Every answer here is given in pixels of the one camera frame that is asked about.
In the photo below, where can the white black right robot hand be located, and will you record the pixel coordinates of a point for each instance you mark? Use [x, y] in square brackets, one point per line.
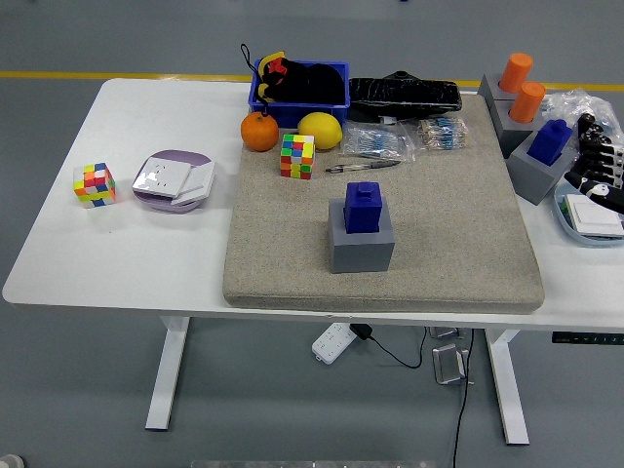
[602, 166]

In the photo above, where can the blue square seal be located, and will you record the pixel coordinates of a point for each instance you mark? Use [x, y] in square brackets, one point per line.
[551, 141]
[363, 207]

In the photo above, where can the grey square seal holder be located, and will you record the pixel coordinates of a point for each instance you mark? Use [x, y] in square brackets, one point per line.
[361, 253]
[531, 173]

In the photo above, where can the grey round-hole seal holder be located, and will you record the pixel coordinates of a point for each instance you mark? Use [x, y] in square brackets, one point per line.
[517, 135]
[487, 89]

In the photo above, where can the orange cylinder seal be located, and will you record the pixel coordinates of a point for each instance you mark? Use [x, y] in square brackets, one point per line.
[527, 102]
[516, 73]

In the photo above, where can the dark brown bead cluster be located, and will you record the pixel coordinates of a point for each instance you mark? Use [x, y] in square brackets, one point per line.
[587, 119]

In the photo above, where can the light blue plate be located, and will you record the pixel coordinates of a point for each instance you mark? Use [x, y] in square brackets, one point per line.
[565, 222]

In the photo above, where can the clear plastic bag of parts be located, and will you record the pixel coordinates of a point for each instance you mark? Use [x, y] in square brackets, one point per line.
[565, 102]

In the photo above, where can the bag of brown resistors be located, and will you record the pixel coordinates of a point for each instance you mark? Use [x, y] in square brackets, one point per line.
[441, 131]

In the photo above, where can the black table control panel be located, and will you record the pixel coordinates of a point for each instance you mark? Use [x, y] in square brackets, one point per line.
[585, 338]

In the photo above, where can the black tray in plastic wrap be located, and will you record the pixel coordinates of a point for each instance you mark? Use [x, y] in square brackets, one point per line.
[404, 95]

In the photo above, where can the bag of blue resistors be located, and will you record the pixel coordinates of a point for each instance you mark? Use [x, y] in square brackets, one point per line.
[378, 141]

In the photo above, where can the silver black pen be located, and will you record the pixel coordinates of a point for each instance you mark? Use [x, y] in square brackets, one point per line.
[370, 165]

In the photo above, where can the white table leg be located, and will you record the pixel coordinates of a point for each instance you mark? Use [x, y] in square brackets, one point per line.
[507, 385]
[168, 375]

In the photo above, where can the yellow lemon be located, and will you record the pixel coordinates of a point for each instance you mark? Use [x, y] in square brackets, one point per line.
[319, 130]

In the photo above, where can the black power adaptor plug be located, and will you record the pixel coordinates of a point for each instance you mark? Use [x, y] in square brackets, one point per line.
[362, 331]

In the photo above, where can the blue plastic bin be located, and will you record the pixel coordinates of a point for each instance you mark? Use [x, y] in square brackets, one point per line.
[302, 113]

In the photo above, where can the colourful stickerless puzzle cube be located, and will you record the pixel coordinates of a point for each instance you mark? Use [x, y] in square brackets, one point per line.
[297, 156]

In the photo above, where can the grey-brown mat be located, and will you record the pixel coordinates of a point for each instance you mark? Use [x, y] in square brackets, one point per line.
[292, 244]

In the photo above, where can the white power strip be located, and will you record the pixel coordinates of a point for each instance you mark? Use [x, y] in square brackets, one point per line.
[332, 343]

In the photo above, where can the orange fruit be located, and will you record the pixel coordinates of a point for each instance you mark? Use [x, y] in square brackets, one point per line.
[259, 131]

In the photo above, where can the white-edged colourful puzzle cube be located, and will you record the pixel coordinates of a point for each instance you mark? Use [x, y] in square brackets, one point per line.
[95, 185]

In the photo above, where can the grey round object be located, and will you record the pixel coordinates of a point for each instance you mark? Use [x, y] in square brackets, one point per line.
[10, 462]

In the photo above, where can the small metal bracket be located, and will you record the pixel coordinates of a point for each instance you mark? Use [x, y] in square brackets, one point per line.
[446, 333]

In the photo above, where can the large metal bracket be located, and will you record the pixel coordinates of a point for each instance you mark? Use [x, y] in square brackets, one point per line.
[448, 365]

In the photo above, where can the small white switch panel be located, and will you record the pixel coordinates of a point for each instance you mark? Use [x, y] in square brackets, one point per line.
[200, 178]

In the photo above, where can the large white switch panel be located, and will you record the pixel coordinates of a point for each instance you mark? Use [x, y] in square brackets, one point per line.
[161, 178]

